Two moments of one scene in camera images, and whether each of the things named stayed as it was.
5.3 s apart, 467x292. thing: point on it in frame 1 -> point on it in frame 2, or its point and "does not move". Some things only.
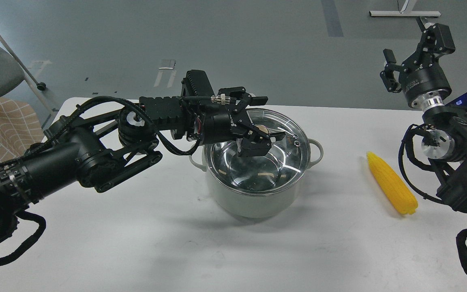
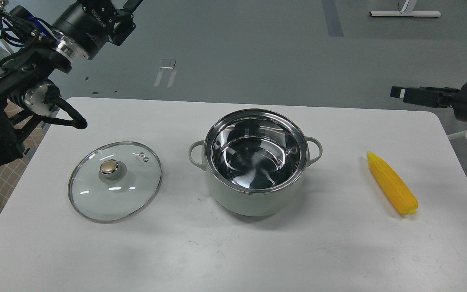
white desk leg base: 406,11 does not move
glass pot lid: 284,162 -> 112,181
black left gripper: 220,124 -> 83,28
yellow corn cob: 401,196 does not move
